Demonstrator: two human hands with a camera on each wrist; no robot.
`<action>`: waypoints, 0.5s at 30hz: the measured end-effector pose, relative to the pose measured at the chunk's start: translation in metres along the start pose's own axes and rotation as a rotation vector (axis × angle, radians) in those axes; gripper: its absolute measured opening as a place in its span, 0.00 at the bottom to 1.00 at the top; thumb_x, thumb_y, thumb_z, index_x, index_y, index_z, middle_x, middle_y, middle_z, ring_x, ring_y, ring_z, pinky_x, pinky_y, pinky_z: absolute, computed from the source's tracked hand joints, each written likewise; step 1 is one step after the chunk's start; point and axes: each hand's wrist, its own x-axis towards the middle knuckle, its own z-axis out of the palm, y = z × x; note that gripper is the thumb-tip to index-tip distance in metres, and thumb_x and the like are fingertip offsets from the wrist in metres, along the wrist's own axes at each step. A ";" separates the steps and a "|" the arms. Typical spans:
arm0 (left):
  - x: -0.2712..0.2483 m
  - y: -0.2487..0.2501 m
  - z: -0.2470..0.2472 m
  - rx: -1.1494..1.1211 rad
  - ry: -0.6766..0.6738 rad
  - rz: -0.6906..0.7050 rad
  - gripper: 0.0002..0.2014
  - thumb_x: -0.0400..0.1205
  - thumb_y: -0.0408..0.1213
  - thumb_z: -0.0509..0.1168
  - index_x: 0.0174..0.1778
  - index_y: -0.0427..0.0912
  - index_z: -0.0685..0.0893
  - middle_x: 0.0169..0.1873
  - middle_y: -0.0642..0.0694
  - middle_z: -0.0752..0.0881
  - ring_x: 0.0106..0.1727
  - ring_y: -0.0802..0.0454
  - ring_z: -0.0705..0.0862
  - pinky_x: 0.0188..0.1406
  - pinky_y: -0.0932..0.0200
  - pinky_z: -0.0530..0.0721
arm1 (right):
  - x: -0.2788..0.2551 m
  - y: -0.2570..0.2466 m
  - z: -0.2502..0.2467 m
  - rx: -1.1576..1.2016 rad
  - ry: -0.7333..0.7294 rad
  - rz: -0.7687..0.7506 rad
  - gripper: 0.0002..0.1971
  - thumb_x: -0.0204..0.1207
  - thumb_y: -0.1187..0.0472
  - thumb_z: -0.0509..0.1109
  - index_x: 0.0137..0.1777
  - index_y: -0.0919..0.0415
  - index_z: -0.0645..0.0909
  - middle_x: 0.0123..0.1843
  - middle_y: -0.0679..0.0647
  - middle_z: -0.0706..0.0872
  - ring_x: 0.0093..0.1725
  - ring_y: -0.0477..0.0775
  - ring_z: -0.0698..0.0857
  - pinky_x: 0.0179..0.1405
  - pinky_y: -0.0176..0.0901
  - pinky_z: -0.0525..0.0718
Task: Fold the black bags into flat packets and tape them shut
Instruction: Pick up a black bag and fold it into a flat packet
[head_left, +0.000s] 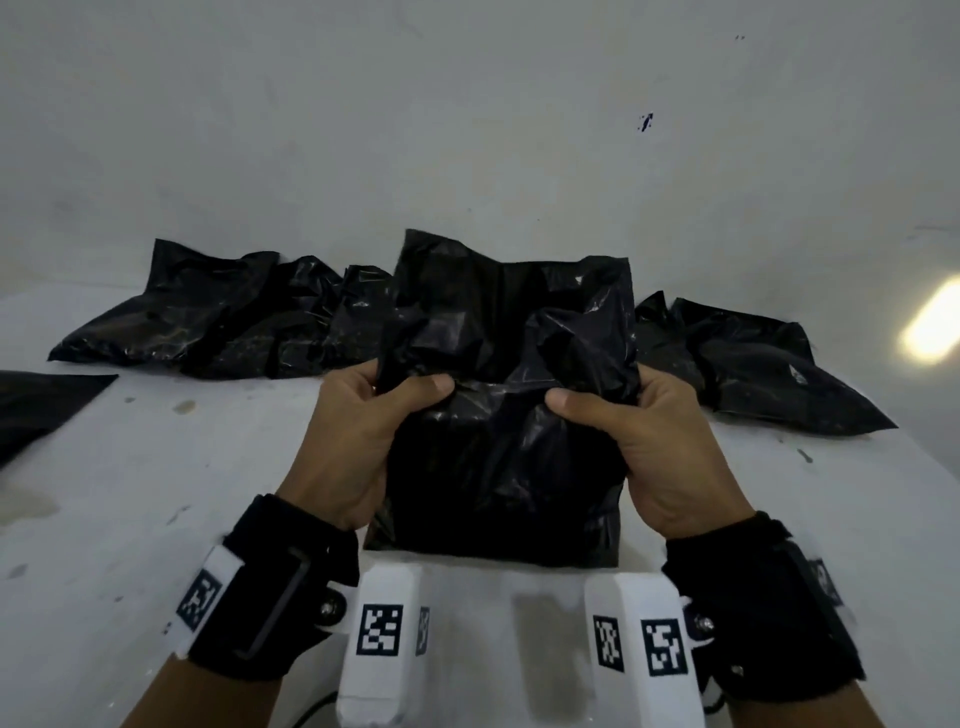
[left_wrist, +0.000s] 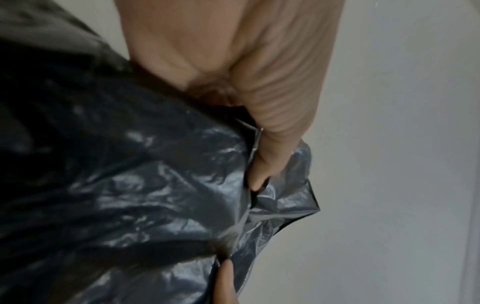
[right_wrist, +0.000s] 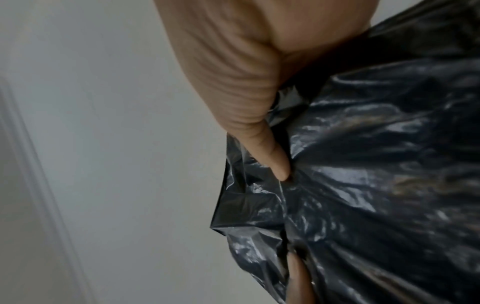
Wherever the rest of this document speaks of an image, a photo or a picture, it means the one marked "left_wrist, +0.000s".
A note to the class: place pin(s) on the person's right hand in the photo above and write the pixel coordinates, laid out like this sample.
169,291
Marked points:
225,282

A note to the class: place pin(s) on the person's left hand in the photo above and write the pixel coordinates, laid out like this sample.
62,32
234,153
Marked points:
262,59

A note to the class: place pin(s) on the taped parcel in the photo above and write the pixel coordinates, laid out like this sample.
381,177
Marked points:
131,193

